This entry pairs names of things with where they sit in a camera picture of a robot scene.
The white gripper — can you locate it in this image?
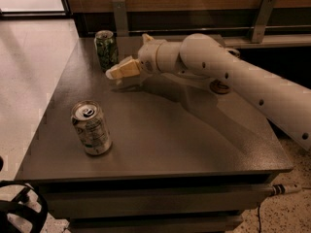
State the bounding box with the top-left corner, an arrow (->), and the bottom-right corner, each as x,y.
106,33 -> 165,80

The right metal wall bracket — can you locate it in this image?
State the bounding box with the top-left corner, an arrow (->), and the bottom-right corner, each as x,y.
250,0 -> 277,44

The grey table drawer unit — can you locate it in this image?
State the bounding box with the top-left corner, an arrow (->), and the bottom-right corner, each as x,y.
17,39 -> 292,233

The black hanging cable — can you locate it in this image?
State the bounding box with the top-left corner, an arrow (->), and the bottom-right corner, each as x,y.
257,203 -> 262,233

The black chair base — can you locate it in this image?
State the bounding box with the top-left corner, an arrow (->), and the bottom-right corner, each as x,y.
0,181 -> 48,233

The left metal wall bracket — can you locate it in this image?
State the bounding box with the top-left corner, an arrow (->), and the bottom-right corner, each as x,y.
113,0 -> 129,37

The silver black cable plug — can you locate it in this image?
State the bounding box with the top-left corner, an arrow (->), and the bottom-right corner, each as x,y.
271,184 -> 302,196

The metal wall bracket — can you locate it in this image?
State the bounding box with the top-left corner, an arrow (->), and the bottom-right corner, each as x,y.
113,0 -> 129,37
250,0 -> 277,44

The green patterned soda can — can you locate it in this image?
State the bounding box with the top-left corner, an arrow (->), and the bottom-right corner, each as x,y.
94,30 -> 119,72

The white silver soda can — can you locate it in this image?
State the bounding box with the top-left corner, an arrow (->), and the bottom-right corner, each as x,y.
71,100 -> 112,156

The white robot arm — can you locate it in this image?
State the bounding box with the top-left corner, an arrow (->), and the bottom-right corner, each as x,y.
106,34 -> 311,150

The gold orange soda can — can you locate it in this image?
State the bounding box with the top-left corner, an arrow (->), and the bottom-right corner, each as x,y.
210,48 -> 240,95

